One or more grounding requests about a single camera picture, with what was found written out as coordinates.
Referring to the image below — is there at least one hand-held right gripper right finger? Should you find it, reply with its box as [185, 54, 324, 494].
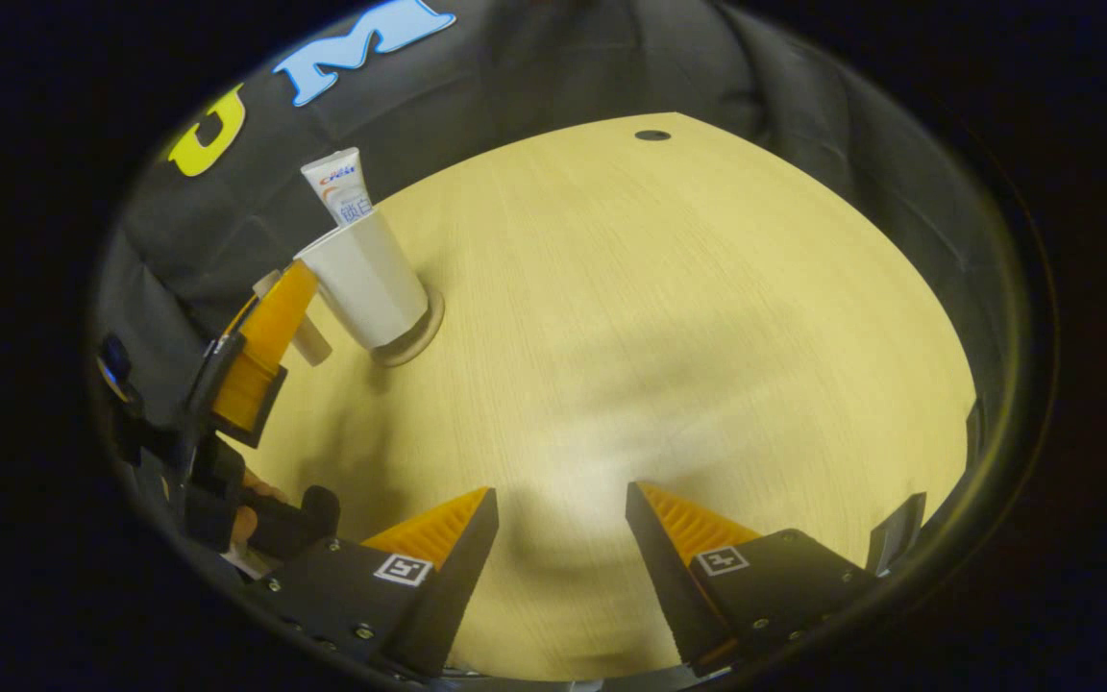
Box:
[625, 481, 879, 676]

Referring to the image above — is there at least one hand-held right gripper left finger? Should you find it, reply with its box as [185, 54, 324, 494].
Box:
[244, 486, 501, 680]

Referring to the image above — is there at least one black backdrop cloth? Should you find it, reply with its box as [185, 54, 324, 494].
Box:
[92, 0, 1008, 472]

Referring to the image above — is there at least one round wooden coaster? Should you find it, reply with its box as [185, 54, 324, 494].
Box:
[370, 285, 447, 369]

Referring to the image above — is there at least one light wooden desktop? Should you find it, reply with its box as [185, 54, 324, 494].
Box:
[227, 112, 979, 683]

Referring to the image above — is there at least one white cup with wooden handle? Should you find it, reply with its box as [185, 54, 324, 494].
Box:
[253, 209, 432, 369]

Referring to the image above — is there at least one white toothpaste tube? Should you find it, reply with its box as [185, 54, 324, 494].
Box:
[300, 147, 375, 228]

